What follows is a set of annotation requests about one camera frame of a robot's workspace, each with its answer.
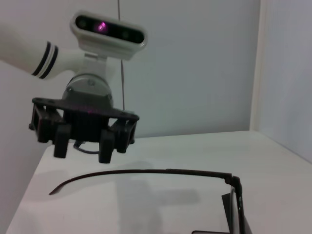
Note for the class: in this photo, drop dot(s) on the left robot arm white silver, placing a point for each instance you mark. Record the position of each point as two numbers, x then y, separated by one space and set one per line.
24 51

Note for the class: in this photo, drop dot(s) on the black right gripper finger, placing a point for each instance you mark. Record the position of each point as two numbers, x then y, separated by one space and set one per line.
247 228
230 212

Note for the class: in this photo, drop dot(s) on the left wrist camera silver housing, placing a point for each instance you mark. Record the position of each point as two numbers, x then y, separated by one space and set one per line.
109 31

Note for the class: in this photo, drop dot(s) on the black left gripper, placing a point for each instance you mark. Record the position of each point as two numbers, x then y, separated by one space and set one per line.
83 119

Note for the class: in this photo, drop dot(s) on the black glasses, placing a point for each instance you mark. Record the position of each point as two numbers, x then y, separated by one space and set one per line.
234 180

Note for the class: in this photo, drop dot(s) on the left camera mount bracket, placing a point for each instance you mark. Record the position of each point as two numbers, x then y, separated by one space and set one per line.
95 63

